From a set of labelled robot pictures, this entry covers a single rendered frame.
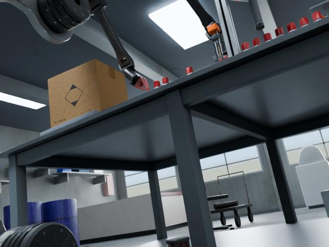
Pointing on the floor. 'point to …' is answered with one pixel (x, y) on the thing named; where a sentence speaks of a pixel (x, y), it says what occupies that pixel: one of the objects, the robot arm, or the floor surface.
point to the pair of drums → (50, 214)
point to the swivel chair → (210, 213)
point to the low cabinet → (129, 217)
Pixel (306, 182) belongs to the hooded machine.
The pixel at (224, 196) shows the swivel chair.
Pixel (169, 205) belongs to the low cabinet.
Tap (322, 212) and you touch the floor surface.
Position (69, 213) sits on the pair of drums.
